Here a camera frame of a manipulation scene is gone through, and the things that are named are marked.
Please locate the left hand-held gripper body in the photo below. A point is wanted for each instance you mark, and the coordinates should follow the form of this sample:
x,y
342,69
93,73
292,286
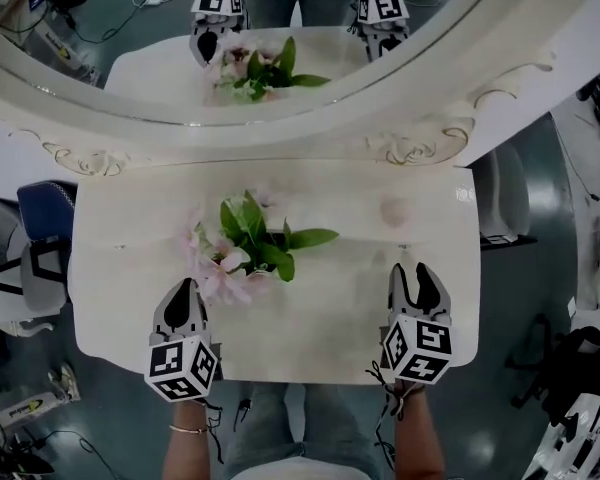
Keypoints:
x,y
180,368

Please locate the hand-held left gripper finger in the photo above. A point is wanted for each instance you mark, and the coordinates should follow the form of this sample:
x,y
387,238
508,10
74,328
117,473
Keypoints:
x,y
199,318
164,318

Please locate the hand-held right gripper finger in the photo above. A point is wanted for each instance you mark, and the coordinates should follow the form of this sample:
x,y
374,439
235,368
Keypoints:
x,y
437,303
399,298

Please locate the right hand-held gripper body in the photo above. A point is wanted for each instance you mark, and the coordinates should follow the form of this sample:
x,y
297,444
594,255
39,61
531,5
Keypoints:
x,y
417,350

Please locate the white ornate dressing table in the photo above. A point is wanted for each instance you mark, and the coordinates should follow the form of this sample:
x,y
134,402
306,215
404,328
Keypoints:
x,y
330,328

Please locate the person's right forearm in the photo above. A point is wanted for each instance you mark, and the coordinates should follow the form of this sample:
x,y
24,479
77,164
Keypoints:
x,y
420,438

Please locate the person's left forearm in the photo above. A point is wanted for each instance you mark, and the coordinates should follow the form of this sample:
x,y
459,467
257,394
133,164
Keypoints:
x,y
187,453

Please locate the pink flowers in white pot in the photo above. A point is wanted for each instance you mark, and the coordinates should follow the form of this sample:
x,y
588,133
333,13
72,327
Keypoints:
x,y
252,228

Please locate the person's blue jeans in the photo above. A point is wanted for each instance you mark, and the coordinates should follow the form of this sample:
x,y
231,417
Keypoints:
x,y
270,428

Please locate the grey fabric chair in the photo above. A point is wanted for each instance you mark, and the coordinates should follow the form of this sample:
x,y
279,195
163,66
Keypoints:
x,y
40,288
500,188

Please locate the white carved side table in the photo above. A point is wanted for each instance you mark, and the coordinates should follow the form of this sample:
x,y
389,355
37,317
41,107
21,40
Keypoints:
x,y
30,325

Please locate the black office chair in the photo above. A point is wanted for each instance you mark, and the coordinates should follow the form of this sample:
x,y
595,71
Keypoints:
x,y
580,353

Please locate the clear plastic bag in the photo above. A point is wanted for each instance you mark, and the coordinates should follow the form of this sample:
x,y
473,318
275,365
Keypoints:
x,y
30,405

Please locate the blue chair white seat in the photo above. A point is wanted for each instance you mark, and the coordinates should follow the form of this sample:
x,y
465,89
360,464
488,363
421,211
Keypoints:
x,y
47,208

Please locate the person's white t-shirt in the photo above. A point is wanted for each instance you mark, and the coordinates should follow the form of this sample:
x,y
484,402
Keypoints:
x,y
305,470

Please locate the white metal frame stand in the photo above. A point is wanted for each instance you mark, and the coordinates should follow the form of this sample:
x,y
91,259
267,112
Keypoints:
x,y
590,413

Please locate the oval mirror white carved frame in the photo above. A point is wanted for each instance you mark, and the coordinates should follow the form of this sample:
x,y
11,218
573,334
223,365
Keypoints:
x,y
280,143

